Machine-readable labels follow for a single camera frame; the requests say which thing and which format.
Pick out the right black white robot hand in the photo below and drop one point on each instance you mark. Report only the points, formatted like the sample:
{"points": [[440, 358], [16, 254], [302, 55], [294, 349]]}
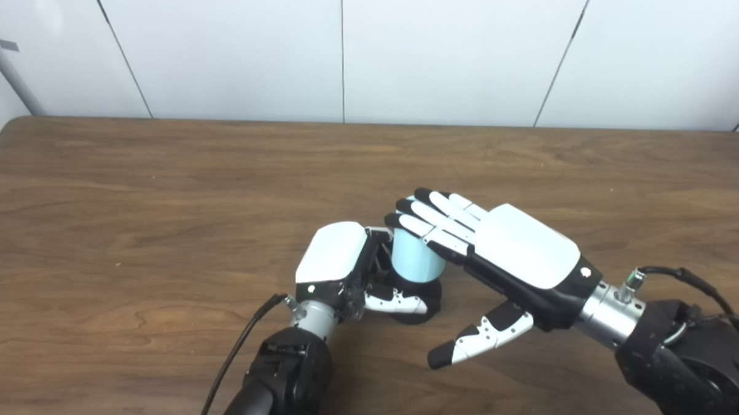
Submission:
{"points": [[522, 243]]}

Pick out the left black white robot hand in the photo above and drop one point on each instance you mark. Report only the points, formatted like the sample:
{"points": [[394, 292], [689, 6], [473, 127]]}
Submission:
{"points": [[331, 252]]}

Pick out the light blue cylinder cup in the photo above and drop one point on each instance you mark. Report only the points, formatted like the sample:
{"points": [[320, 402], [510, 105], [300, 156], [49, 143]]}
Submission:
{"points": [[414, 261]]}

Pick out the black funnel-shaped nozzle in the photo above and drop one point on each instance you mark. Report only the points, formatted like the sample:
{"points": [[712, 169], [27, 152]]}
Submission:
{"points": [[425, 295]]}

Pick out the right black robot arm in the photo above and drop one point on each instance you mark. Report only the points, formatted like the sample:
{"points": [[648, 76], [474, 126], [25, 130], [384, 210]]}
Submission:
{"points": [[684, 360]]}

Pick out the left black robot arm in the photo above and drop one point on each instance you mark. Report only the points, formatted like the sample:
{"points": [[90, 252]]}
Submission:
{"points": [[283, 376]]}

